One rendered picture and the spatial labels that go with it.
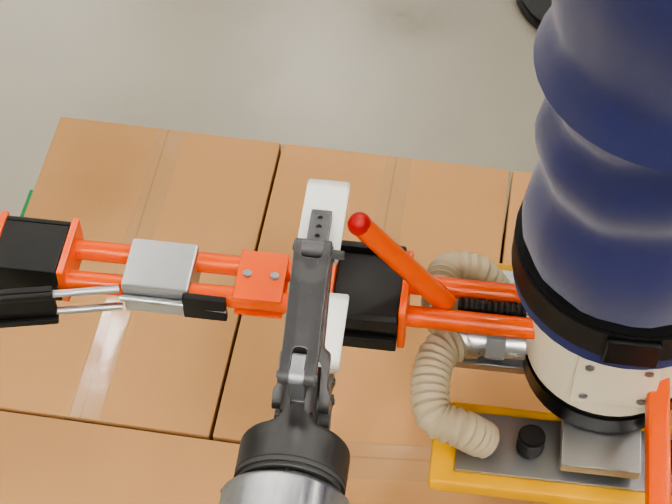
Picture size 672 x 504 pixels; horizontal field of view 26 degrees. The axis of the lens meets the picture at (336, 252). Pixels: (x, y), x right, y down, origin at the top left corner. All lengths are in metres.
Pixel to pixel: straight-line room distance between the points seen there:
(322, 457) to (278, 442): 0.03
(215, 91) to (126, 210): 0.97
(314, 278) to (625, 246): 0.37
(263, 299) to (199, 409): 0.78
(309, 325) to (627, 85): 0.31
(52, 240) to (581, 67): 0.63
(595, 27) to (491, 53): 2.40
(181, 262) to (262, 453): 0.57
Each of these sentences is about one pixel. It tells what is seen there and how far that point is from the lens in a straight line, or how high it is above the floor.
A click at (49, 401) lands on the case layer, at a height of 0.54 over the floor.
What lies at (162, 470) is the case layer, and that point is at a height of 0.54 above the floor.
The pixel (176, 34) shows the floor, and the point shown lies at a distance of 3.53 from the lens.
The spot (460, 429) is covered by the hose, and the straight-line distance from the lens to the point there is 1.47.
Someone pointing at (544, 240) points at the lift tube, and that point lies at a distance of 1.30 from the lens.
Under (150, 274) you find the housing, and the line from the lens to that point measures 1.49.
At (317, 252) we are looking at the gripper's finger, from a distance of 0.96.
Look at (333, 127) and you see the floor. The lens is 3.30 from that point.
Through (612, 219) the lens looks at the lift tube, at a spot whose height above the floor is 1.51.
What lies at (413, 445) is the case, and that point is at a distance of 1.73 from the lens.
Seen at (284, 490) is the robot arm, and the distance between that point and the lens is 0.93.
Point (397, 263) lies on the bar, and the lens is 1.42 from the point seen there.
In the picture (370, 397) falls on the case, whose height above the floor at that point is 0.94.
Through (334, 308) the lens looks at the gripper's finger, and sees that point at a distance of 1.13.
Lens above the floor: 2.44
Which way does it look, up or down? 53 degrees down
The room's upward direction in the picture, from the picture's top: straight up
